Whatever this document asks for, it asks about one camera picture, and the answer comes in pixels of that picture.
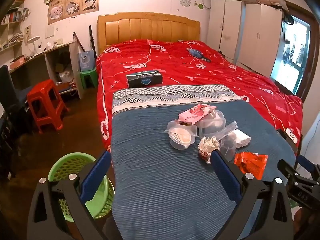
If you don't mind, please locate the wide white wardrobe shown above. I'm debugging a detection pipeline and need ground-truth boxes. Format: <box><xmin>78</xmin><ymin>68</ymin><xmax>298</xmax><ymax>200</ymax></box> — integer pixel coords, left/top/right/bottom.
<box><xmin>236</xmin><ymin>3</ymin><xmax>284</xmax><ymax>77</ymax></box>

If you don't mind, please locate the cartoon wall poster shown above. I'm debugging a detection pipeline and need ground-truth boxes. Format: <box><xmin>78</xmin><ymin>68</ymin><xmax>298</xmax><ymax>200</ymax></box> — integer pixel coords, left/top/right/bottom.
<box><xmin>47</xmin><ymin>0</ymin><xmax>101</xmax><ymax>25</ymax></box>

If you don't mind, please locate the small clear plastic cup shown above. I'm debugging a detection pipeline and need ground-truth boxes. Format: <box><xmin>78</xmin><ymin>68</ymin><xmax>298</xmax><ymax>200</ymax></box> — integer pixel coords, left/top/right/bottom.
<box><xmin>220</xmin><ymin>135</ymin><xmax>237</xmax><ymax>159</ymax></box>

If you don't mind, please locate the black sheathed sword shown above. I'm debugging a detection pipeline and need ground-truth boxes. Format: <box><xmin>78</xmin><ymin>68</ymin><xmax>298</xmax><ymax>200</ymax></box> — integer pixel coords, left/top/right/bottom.
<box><xmin>89</xmin><ymin>25</ymin><xmax>97</xmax><ymax>58</ymax></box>

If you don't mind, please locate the pink snack wrapper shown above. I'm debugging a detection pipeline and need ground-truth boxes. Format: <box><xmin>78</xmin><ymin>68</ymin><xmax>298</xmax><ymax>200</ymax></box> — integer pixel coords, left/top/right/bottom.
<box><xmin>178</xmin><ymin>104</ymin><xmax>217</xmax><ymax>126</ymax></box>

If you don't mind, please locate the wooden bed headboard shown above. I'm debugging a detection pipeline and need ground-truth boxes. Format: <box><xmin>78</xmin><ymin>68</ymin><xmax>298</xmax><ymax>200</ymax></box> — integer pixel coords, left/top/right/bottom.
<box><xmin>97</xmin><ymin>12</ymin><xmax>201</xmax><ymax>55</ymax></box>

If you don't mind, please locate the green plastic stool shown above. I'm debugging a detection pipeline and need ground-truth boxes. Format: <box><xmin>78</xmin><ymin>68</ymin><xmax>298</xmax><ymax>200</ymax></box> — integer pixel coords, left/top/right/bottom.
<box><xmin>80</xmin><ymin>67</ymin><xmax>98</xmax><ymax>89</ymax></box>

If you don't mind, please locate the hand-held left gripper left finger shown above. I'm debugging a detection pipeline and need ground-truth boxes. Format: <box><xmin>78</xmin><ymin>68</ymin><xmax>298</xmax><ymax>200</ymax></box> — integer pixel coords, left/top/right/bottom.
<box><xmin>26</xmin><ymin>151</ymin><xmax>118</xmax><ymax>240</ymax></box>

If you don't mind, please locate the rectangular clear plastic container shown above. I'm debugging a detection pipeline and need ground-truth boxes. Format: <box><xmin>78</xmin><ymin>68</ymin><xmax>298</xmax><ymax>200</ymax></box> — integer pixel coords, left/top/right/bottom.
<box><xmin>199</xmin><ymin>110</ymin><xmax>227</xmax><ymax>140</ymax></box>

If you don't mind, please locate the black tissue box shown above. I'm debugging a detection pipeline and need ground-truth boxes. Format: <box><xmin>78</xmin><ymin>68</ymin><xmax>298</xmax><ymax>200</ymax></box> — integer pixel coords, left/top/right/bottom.
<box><xmin>126</xmin><ymin>69</ymin><xmax>163</xmax><ymax>88</ymax></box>

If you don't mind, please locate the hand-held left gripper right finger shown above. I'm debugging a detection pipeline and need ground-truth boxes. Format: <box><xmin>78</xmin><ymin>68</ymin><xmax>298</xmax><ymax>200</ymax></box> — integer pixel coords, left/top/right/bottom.
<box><xmin>210</xmin><ymin>150</ymin><xmax>294</xmax><ymax>240</ymax></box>

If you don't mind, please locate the window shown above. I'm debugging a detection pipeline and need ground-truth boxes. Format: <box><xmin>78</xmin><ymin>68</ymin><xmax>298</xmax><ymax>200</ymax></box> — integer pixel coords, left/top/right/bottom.
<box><xmin>270</xmin><ymin>15</ymin><xmax>312</xmax><ymax>95</ymax></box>

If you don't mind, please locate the black office chair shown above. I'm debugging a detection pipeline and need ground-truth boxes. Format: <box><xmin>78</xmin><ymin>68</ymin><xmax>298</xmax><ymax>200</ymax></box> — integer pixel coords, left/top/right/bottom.
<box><xmin>0</xmin><ymin>65</ymin><xmax>33</xmax><ymax>135</ymax></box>

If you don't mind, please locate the round clear plastic container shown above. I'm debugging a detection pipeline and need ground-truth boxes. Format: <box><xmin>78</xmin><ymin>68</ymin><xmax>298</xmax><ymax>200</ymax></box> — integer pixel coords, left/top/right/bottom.
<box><xmin>164</xmin><ymin>126</ymin><xmax>199</xmax><ymax>150</ymax></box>

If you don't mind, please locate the brown wooden stick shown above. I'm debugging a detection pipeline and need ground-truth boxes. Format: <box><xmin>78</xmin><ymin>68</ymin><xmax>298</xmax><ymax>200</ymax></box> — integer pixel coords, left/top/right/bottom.
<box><xmin>73</xmin><ymin>32</ymin><xmax>85</xmax><ymax>52</ymax></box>

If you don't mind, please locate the narrow white wardrobe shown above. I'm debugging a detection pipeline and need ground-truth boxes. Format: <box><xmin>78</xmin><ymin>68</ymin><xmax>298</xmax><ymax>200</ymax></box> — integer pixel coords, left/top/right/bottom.
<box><xmin>207</xmin><ymin>0</ymin><xmax>247</xmax><ymax>64</ymax></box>

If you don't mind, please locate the red patterned blanket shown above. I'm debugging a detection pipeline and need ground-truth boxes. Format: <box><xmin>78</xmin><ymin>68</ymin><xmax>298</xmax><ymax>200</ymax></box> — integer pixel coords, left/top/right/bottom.
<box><xmin>96</xmin><ymin>39</ymin><xmax>303</xmax><ymax>153</ymax></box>

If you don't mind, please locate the white plastic bag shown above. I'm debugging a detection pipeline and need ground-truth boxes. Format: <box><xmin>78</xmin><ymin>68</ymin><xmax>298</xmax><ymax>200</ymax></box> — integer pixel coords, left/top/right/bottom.
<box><xmin>59</xmin><ymin>70</ymin><xmax>73</xmax><ymax>83</ymax></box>

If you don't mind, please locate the white tissue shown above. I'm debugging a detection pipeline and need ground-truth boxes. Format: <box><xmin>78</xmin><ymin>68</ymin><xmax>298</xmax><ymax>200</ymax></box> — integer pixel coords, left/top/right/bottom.
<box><xmin>229</xmin><ymin>129</ymin><xmax>251</xmax><ymax>147</ymax></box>

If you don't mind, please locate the blue toy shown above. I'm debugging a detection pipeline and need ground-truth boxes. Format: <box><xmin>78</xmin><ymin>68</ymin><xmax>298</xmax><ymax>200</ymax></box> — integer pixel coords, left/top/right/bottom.
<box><xmin>187</xmin><ymin>47</ymin><xmax>212</xmax><ymax>63</ymax></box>

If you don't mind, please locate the blue paper bag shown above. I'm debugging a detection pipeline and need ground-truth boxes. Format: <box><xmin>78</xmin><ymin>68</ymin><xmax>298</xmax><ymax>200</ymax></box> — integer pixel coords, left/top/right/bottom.
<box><xmin>79</xmin><ymin>50</ymin><xmax>97</xmax><ymax>72</ymax></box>

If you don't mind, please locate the white desk lamp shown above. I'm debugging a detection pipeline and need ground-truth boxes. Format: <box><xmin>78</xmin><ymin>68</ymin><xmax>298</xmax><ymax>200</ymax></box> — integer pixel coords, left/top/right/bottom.
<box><xmin>29</xmin><ymin>36</ymin><xmax>42</xmax><ymax>55</ymax></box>

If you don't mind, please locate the orange foil wrapper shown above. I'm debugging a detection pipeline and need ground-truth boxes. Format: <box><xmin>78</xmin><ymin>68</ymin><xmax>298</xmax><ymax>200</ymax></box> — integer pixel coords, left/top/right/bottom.
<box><xmin>234</xmin><ymin>152</ymin><xmax>268</xmax><ymax>180</ymax></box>

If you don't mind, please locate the wall bookshelf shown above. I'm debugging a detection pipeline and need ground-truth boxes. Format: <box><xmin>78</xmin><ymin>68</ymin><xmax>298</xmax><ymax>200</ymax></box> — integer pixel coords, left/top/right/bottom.
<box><xmin>0</xmin><ymin>1</ymin><xmax>25</xmax><ymax>53</ymax></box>

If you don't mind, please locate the crumpled white paper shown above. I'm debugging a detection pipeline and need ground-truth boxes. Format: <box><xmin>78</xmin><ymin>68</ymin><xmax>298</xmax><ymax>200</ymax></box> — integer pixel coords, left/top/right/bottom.
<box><xmin>198</xmin><ymin>136</ymin><xmax>220</xmax><ymax>164</ymax></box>

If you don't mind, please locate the blue striped mat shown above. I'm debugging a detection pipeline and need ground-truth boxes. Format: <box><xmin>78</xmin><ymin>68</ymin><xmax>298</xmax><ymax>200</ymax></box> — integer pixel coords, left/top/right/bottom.
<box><xmin>110</xmin><ymin>84</ymin><xmax>298</xmax><ymax>240</ymax></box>

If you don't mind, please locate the green plastic basket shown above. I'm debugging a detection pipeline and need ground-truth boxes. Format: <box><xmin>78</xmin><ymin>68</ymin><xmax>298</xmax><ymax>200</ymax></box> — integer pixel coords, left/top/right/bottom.
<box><xmin>47</xmin><ymin>152</ymin><xmax>115</xmax><ymax>222</ymax></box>

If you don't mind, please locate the wooden desk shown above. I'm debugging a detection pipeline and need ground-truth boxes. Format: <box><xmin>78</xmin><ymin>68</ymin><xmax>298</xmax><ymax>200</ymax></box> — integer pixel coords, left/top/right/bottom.
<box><xmin>0</xmin><ymin>41</ymin><xmax>84</xmax><ymax>100</ymax></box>

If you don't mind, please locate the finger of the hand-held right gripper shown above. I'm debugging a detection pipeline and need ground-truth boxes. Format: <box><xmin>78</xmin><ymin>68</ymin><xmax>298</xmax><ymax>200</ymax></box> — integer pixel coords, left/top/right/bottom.
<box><xmin>277</xmin><ymin>159</ymin><xmax>301</xmax><ymax>181</ymax></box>
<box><xmin>296</xmin><ymin>154</ymin><xmax>320</xmax><ymax>178</ymax></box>

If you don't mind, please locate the red plastic stool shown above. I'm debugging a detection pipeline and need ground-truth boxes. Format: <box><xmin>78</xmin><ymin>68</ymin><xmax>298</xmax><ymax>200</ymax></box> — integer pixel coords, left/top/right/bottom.
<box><xmin>26</xmin><ymin>79</ymin><xmax>69</xmax><ymax>133</ymax></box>

